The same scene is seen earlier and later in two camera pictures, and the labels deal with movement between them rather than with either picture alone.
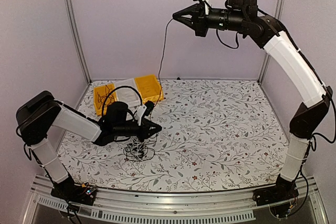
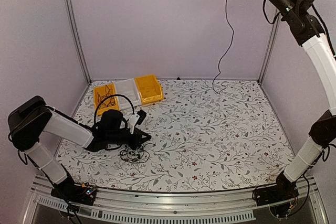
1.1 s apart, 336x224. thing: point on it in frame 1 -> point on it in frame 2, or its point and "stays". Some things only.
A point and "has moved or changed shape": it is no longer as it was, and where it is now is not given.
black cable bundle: x=137 y=150 has moved or changed shape
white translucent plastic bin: x=127 y=95 stays
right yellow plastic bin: x=149 y=87 stays
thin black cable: x=161 y=62 -> x=218 y=75
